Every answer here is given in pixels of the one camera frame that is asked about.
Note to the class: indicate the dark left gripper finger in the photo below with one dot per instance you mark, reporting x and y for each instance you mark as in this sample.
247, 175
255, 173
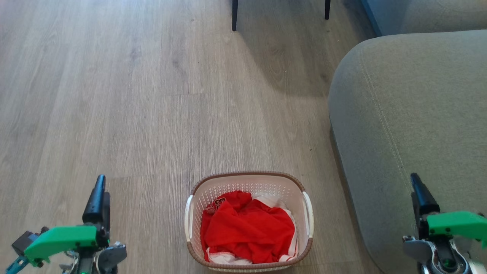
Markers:
107, 213
95, 205

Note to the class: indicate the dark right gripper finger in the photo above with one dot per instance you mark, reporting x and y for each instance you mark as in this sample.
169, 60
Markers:
421, 226
424, 201

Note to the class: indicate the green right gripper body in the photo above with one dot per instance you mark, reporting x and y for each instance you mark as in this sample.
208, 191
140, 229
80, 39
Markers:
456, 224

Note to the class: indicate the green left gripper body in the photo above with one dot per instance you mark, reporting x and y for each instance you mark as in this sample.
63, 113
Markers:
61, 239

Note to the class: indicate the white perforated laundry basket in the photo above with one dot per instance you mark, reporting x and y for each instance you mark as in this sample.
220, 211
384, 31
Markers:
198, 205

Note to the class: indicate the grey fabric sofa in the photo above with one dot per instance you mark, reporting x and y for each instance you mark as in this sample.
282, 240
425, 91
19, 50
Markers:
411, 114

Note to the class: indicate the red jersey garment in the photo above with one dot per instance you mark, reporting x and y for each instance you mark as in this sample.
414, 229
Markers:
247, 232

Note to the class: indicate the grey blue-edged sofa section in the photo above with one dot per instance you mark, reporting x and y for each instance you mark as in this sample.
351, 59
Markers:
426, 15

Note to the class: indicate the black chair leg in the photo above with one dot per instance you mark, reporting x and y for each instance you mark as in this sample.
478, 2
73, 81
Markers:
234, 15
327, 9

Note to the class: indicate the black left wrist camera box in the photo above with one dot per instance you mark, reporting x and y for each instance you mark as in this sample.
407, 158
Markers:
24, 240

